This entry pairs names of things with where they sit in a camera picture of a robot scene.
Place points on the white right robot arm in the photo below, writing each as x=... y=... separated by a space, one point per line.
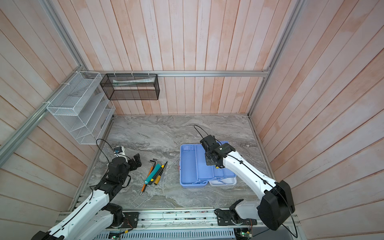
x=276 y=200

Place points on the aluminium frame horizontal bar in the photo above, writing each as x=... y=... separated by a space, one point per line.
x=224 y=73

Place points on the teal utility knife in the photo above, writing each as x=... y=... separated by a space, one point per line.
x=151 y=175

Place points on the white wire mesh shelf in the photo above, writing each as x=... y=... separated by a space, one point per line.
x=83 y=111

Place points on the white ventilated cable duct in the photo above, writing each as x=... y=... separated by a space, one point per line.
x=185 y=234

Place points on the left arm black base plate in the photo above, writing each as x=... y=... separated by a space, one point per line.
x=129 y=220

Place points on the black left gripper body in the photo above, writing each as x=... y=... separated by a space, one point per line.
x=133 y=166

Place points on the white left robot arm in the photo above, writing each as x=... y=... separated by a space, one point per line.
x=96 y=212

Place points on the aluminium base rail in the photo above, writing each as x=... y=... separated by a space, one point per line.
x=172 y=219

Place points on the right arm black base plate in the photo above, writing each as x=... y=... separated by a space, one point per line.
x=228 y=217

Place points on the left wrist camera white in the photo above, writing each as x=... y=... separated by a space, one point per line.
x=119 y=151

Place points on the black wire mesh basket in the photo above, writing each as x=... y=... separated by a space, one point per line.
x=131 y=87

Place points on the white and blue tool box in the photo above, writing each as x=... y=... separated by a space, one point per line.
x=195 y=173

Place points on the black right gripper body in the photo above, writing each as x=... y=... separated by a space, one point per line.
x=208 y=160

